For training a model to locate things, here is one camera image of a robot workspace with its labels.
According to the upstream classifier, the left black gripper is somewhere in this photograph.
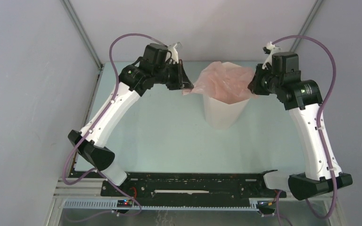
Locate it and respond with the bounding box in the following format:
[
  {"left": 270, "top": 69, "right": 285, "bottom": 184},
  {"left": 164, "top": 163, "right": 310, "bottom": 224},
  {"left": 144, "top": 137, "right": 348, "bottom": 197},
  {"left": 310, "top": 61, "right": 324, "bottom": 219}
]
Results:
[{"left": 153, "top": 59, "right": 194, "bottom": 91}]

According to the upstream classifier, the pink plastic trash bag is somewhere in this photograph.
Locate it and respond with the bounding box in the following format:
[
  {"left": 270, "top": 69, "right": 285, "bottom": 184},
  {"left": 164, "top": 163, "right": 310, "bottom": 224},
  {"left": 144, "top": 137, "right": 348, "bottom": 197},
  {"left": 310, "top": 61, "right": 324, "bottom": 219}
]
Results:
[{"left": 182, "top": 61, "right": 256, "bottom": 104}]

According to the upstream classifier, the white paper trash bin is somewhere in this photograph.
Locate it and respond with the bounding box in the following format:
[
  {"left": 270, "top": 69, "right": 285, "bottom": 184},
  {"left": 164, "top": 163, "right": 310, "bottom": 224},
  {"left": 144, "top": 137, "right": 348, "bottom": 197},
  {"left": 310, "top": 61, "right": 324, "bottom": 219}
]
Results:
[{"left": 203, "top": 95, "right": 249, "bottom": 130}]

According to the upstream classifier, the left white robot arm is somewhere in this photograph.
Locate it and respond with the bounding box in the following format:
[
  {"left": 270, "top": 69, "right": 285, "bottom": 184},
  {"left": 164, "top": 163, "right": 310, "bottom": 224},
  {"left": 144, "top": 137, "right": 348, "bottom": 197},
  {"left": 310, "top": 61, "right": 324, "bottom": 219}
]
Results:
[{"left": 68, "top": 42, "right": 194, "bottom": 196}]

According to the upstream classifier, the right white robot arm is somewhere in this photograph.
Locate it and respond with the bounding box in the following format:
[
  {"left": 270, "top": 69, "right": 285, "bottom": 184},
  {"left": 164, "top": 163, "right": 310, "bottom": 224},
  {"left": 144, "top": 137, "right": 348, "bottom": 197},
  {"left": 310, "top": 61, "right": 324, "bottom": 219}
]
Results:
[{"left": 248, "top": 50, "right": 353, "bottom": 201}]

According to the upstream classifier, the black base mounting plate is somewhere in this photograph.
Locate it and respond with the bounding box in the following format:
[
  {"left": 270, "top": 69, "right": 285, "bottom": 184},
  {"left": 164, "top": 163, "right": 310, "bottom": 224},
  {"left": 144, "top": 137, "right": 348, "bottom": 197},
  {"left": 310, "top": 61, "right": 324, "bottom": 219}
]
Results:
[{"left": 100, "top": 172, "right": 278, "bottom": 209}]

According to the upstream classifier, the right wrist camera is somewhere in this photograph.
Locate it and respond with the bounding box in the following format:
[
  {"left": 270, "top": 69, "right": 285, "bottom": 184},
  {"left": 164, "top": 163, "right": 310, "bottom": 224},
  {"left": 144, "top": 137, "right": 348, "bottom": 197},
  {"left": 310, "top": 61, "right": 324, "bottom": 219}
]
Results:
[{"left": 262, "top": 42, "right": 282, "bottom": 70}]

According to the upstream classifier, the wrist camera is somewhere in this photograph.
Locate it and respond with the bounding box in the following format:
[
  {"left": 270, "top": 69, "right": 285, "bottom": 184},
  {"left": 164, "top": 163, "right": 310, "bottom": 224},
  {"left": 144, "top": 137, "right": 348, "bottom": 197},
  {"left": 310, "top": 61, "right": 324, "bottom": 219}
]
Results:
[
  {"left": 262, "top": 42, "right": 282, "bottom": 70},
  {"left": 167, "top": 42, "right": 182, "bottom": 63}
]

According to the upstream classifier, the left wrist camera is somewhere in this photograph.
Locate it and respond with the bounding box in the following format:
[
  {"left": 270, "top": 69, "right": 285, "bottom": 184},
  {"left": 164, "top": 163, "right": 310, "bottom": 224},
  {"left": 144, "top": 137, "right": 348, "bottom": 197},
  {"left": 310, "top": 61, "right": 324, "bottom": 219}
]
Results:
[{"left": 167, "top": 42, "right": 182, "bottom": 63}]

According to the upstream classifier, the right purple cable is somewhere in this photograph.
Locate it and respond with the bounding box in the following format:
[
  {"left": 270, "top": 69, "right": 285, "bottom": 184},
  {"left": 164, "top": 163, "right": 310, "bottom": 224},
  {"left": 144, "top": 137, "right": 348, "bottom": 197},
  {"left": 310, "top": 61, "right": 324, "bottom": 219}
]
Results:
[{"left": 262, "top": 35, "right": 339, "bottom": 226}]

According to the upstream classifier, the purple cable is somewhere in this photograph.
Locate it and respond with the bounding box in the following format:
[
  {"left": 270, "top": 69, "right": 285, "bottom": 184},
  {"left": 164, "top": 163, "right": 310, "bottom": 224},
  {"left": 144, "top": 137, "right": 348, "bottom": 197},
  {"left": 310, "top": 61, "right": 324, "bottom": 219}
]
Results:
[
  {"left": 61, "top": 33, "right": 169, "bottom": 224},
  {"left": 262, "top": 35, "right": 339, "bottom": 226}
]

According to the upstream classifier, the white slotted cable duct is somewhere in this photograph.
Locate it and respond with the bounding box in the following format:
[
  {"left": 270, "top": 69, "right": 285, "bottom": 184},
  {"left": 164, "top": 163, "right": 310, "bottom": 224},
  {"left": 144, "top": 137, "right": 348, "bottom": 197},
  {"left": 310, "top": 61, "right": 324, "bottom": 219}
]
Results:
[{"left": 62, "top": 199, "right": 264, "bottom": 211}]

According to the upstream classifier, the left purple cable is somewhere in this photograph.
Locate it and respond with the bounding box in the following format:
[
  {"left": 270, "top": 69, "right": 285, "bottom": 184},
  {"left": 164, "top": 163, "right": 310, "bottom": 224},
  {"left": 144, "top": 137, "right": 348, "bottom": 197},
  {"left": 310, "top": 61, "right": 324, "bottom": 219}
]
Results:
[{"left": 61, "top": 33, "right": 169, "bottom": 224}]

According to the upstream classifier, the aluminium frame rail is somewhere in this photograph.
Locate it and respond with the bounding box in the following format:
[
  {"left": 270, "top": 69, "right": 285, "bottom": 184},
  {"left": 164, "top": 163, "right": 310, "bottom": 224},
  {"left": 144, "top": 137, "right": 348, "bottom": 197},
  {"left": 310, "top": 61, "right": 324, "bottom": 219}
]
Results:
[{"left": 43, "top": 178, "right": 348, "bottom": 226}]

